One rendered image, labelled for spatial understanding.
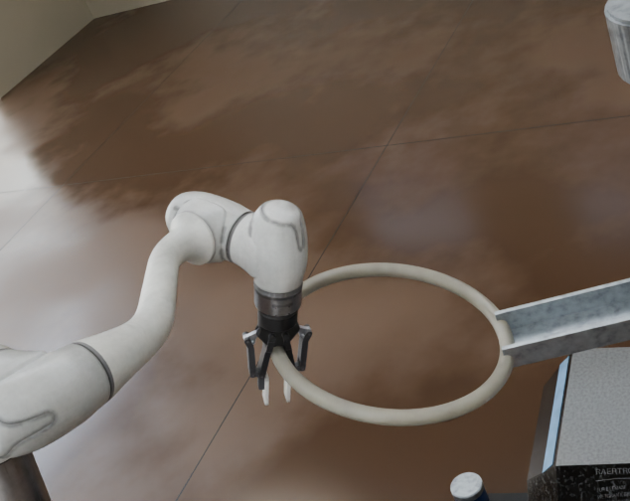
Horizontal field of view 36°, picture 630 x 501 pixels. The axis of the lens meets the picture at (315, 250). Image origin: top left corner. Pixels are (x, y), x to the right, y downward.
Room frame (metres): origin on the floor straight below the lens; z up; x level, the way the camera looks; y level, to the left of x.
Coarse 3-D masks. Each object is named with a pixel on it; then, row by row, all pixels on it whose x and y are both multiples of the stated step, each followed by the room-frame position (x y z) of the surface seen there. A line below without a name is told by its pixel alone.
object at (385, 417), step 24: (360, 264) 1.76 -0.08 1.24; (384, 264) 1.75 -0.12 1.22; (312, 288) 1.71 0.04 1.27; (456, 288) 1.65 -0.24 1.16; (504, 336) 1.47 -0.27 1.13; (288, 360) 1.48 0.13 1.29; (504, 360) 1.40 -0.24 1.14; (312, 384) 1.40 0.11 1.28; (504, 384) 1.35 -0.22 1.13; (336, 408) 1.34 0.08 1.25; (360, 408) 1.32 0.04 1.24; (432, 408) 1.30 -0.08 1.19; (456, 408) 1.30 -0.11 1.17
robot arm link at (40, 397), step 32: (0, 352) 1.18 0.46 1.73; (32, 352) 1.16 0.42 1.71; (64, 352) 1.15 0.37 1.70; (0, 384) 1.09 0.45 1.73; (32, 384) 1.08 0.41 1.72; (64, 384) 1.09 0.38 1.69; (96, 384) 1.12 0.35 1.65; (0, 416) 1.05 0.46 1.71; (32, 416) 1.05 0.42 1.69; (64, 416) 1.07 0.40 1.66; (0, 448) 1.03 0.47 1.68; (32, 448) 1.05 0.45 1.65
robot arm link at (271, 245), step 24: (264, 216) 1.47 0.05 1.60; (288, 216) 1.47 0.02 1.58; (240, 240) 1.50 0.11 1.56; (264, 240) 1.46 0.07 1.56; (288, 240) 1.45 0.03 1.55; (240, 264) 1.50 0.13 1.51; (264, 264) 1.46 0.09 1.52; (288, 264) 1.45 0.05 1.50; (264, 288) 1.47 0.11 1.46; (288, 288) 1.46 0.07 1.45
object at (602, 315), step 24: (600, 288) 1.47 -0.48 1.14; (624, 288) 1.45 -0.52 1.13; (504, 312) 1.52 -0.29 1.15; (528, 312) 1.51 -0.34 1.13; (552, 312) 1.49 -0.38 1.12; (576, 312) 1.48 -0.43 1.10; (600, 312) 1.45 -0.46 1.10; (624, 312) 1.42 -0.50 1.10; (528, 336) 1.47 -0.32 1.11; (552, 336) 1.39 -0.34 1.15; (576, 336) 1.38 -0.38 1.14; (600, 336) 1.37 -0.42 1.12; (624, 336) 1.36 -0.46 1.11; (528, 360) 1.40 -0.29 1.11
